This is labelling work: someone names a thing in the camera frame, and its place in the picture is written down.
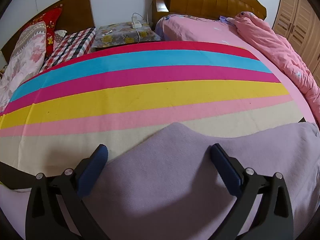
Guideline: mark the lilac pants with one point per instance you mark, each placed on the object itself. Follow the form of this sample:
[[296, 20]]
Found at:
[[162, 180]]

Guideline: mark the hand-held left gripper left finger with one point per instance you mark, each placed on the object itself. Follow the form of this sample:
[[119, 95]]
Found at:
[[91, 172]]

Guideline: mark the red embroidered pillow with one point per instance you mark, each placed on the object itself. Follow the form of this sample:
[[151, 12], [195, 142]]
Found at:
[[52, 30]]

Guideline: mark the dark wooden headboard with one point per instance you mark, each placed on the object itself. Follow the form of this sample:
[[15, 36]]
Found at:
[[75, 12]]

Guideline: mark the polka dot pillow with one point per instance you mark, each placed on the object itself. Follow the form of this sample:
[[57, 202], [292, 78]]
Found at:
[[59, 36]]

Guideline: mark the light wooden wardrobe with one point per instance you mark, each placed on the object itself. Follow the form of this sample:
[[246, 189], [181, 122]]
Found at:
[[295, 17]]

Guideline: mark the colourful striped blanket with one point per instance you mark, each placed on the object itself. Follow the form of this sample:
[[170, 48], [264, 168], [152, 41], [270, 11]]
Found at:
[[150, 92]]

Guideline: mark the checked bed sheet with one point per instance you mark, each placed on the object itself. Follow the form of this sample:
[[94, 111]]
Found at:
[[72, 45]]

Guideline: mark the floral covered nightstand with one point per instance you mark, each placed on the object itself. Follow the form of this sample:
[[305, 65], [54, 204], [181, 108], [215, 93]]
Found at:
[[120, 33]]

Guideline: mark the pink floral quilt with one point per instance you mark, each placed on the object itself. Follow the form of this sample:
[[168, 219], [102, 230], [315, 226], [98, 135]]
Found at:
[[25, 52]]

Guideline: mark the small purple cloth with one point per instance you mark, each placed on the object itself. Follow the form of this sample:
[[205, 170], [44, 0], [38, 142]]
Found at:
[[223, 18]]

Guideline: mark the pink bed sheet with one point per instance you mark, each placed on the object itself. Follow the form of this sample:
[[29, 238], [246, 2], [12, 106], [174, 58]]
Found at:
[[225, 32]]

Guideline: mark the white power strip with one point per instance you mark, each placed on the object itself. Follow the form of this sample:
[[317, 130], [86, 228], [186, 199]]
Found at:
[[137, 25]]

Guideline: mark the small white stick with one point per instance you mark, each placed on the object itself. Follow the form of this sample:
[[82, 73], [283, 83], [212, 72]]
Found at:
[[108, 32]]

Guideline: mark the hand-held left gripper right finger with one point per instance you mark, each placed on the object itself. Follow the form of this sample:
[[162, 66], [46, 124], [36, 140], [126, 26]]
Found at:
[[226, 172]]

